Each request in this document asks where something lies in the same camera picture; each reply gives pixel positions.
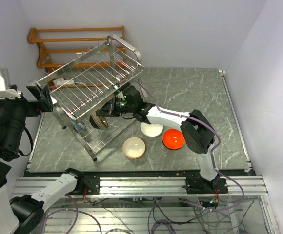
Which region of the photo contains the orange bowl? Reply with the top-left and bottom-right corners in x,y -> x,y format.
162,128 -> 185,150

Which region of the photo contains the dark patterned bowl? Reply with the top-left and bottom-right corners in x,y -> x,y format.
89,113 -> 109,130

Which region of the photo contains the steel wire dish rack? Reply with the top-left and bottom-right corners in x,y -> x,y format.
39,34 -> 144,161

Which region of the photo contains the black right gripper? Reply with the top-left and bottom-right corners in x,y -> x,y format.
97,94 -> 135,117

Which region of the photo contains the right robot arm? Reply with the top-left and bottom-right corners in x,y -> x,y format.
95,85 -> 221,193

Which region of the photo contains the purple floor cable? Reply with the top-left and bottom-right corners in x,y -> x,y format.
41,194 -> 103,234

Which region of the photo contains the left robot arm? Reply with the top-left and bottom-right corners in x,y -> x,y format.
0,83 -> 85,234

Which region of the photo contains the wooden shelf rack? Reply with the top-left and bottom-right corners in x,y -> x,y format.
27,25 -> 125,74

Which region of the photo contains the blue floral white bowl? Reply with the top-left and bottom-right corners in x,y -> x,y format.
72,121 -> 86,131

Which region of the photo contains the plain white bowl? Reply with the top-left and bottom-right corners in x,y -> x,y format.
140,123 -> 163,138

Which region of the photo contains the aluminium frame rail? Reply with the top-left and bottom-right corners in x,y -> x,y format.
11,176 -> 268,198

